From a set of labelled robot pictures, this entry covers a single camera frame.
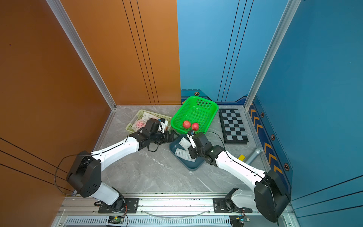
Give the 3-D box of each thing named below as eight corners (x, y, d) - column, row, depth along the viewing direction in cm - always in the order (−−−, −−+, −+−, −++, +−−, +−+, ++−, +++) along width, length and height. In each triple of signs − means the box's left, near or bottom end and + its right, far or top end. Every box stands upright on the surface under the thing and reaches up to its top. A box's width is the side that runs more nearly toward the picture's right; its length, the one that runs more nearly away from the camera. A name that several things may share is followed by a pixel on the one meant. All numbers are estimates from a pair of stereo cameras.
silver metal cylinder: (248, 165, 90) (250, 162, 86) (244, 160, 92) (246, 158, 88) (259, 154, 94) (262, 151, 91) (255, 150, 96) (258, 147, 93)
